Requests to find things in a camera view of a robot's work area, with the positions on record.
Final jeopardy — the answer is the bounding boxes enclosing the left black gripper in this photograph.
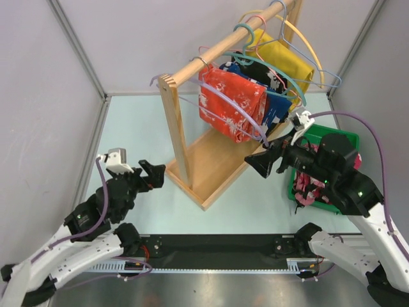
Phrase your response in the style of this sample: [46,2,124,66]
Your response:
[110,158,166,220]

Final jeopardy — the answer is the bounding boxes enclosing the green plastic tray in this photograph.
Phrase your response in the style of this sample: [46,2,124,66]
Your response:
[288,124,360,215]

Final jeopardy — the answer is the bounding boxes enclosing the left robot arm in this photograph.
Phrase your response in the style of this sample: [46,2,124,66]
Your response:
[1,152,166,306]

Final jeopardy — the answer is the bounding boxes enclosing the wooden clothes rack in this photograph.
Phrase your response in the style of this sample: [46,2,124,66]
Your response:
[158,1,294,210]

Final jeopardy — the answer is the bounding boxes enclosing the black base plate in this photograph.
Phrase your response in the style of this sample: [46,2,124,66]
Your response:
[141,234,317,269]

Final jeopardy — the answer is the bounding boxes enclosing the yellow hanger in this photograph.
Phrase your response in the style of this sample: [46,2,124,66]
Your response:
[238,10,325,89]

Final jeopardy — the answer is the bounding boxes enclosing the orange white trousers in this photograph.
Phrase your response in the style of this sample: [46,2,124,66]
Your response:
[197,63,268,144]

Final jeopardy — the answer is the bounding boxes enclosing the black white trousers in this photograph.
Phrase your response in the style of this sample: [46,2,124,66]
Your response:
[231,56,288,94]

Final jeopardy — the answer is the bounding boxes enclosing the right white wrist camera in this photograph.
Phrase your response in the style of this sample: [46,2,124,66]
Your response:
[288,107,315,145]

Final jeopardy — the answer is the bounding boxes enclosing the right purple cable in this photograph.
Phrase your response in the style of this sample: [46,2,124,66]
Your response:
[308,111,409,266]

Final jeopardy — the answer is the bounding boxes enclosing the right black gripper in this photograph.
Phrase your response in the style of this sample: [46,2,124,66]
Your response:
[244,126,334,185]

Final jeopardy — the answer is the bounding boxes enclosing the white cable duct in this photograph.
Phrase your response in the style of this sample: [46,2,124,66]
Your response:
[85,259,317,274]

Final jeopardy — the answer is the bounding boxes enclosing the teal hanger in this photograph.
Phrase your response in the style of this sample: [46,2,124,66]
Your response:
[223,22,307,108]

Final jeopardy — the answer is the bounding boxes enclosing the yellow trousers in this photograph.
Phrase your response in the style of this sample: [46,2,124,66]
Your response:
[245,28,316,113]

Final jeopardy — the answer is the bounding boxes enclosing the blue patterned trousers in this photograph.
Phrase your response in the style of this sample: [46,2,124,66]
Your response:
[219,61,291,135]

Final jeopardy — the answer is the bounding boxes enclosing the purple hanger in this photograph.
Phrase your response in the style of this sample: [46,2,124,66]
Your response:
[150,74,271,148]

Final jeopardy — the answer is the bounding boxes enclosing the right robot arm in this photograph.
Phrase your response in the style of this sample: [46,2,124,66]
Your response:
[245,133,408,306]

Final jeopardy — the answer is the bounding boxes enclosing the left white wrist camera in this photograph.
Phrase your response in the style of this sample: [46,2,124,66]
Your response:
[96,148,134,175]

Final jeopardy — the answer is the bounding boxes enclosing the pink hanger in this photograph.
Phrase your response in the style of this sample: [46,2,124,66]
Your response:
[198,14,298,98]

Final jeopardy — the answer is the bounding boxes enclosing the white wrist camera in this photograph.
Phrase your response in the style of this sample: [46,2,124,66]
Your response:
[288,107,315,145]
[96,148,134,175]

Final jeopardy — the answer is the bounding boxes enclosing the pink camouflage trousers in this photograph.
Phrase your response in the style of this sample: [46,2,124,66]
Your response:
[290,140,362,214]

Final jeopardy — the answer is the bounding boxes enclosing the light blue wire hanger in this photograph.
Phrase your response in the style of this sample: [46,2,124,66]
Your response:
[247,8,342,91]

